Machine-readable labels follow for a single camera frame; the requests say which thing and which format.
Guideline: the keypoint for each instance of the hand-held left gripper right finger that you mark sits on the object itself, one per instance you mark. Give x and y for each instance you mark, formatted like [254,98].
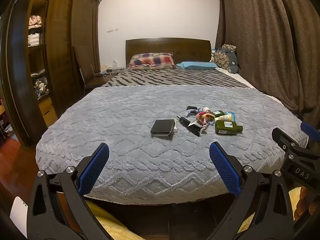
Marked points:
[225,170]

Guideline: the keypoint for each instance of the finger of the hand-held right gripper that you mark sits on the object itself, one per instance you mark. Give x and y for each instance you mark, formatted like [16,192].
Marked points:
[281,137]
[311,131]

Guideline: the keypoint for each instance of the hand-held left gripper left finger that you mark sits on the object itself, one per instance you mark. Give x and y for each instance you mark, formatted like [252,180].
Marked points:
[95,167]

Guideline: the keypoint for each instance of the blue wipes packet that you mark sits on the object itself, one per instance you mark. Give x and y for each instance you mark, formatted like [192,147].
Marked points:
[231,115]

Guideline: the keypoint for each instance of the pink crochet flower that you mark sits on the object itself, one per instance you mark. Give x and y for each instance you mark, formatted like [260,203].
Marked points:
[203,116]

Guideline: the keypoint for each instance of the person's right hand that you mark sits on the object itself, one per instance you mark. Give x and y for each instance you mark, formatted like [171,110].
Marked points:
[306,202]

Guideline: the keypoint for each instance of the large green bottle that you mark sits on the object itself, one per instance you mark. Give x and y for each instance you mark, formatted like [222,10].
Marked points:
[226,127]

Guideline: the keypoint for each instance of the cream white tube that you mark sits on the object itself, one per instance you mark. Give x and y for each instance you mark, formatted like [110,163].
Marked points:
[223,118]

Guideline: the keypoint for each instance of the grey quilted blanket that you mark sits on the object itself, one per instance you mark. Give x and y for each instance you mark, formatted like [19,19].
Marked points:
[125,120]

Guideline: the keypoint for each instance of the small green bottle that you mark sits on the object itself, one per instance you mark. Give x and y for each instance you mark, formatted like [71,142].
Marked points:
[218,113]

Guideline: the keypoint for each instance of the yellow fluffy rug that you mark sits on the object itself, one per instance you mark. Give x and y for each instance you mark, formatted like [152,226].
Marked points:
[110,223]

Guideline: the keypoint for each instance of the small white jar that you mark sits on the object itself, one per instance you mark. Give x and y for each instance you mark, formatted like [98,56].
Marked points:
[206,109]

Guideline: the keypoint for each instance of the black cylindrical device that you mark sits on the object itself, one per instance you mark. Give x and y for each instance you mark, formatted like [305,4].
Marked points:
[184,120]

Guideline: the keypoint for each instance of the blue white fabric scrunchie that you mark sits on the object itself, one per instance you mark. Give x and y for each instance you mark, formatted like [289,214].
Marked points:
[200,109]

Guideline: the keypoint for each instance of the black box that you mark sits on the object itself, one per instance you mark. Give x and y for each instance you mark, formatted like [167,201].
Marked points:
[162,127]

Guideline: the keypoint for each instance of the grey plush cushion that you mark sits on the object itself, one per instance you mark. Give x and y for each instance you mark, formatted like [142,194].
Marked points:
[232,63]

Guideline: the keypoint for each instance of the pile of assorted clothes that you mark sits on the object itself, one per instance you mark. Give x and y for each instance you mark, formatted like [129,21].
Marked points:
[41,87]

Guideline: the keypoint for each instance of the brown curtain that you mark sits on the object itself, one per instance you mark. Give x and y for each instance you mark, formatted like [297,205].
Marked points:
[262,42]

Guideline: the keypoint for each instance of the grey black striped blanket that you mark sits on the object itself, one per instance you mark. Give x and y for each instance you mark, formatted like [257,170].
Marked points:
[175,78]

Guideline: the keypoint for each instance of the wooden chair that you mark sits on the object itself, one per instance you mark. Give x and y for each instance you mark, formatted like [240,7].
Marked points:
[79,62]

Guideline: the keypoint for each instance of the blue pillow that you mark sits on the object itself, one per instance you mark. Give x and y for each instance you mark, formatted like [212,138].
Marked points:
[196,65]

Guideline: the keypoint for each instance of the plaid pillow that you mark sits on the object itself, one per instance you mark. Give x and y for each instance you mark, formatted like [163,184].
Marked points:
[152,60]

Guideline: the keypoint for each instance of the dark wooden wardrobe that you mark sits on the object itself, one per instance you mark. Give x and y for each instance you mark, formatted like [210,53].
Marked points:
[60,42]

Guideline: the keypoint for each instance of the wooden bed headboard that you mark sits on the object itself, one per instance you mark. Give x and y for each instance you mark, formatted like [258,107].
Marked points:
[167,45]

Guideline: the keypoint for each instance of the folded white clothes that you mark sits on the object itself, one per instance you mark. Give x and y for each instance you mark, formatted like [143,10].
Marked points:
[33,39]

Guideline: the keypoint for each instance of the folded pink clothes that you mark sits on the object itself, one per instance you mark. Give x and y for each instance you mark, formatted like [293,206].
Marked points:
[35,21]

